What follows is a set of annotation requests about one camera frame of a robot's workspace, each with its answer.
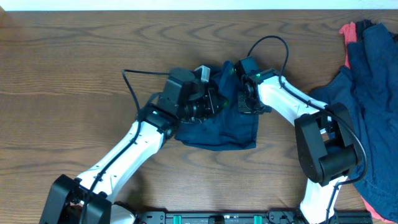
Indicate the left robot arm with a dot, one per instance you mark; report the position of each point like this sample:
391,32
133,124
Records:
188,95

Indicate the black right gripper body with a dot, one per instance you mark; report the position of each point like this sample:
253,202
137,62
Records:
252,107

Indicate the red garment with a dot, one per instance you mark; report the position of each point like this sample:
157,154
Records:
348,31

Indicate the black garment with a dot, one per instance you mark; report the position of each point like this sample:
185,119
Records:
361,26

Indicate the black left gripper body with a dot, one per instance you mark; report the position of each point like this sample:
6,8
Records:
199,108

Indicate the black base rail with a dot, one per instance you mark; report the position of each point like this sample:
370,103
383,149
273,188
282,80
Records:
270,217

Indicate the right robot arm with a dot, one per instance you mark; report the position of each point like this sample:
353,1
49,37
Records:
328,149

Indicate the navy blue clothes pile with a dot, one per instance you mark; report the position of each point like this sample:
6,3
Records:
369,90

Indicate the navy blue shorts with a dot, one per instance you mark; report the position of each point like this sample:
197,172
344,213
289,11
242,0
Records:
227,130

